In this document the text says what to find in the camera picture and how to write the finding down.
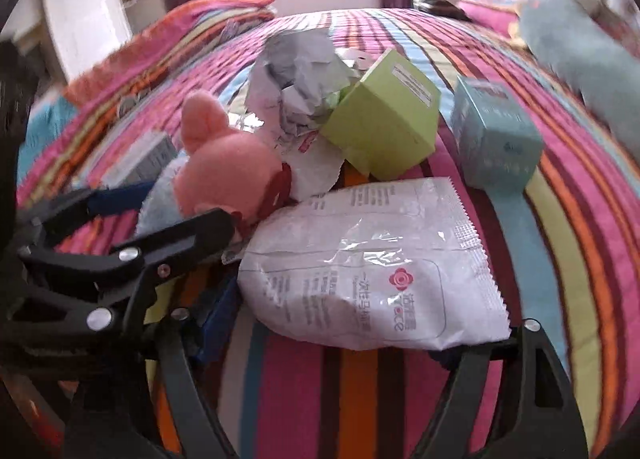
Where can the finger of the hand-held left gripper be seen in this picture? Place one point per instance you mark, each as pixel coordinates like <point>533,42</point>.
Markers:
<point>117,200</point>
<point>190,234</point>

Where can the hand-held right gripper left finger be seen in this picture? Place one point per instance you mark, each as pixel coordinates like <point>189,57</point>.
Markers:
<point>220,311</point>

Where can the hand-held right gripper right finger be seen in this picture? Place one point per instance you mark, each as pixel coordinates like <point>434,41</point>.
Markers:
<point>545,389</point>

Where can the pink plush toy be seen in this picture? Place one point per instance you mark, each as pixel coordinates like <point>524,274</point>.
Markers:
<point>220,164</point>

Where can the white plastic packet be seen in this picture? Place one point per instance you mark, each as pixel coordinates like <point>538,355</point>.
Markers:
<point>350,279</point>

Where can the grey cardboard box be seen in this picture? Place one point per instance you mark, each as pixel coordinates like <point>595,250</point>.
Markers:
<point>145,159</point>

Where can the crumpled white wrapper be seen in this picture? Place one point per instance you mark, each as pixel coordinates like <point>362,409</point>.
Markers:
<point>312,169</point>

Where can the striped colourful blanket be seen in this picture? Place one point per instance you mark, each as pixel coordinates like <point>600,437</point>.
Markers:
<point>575,239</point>

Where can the white shelf cabinet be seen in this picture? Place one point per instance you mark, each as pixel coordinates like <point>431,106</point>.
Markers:
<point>80,14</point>

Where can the crumpled grey paper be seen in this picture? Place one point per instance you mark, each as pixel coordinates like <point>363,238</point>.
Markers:
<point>295,69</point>

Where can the colourful folded quilt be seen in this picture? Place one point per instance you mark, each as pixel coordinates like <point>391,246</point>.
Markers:
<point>200,19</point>

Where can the green cardboard box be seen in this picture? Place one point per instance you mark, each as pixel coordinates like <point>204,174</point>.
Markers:
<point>385,129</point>

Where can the teal cardboard box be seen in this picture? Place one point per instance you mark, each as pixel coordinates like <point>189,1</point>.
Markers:
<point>495,149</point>

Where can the light blue long pillow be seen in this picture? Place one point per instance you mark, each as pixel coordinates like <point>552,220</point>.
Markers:
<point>575,54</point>

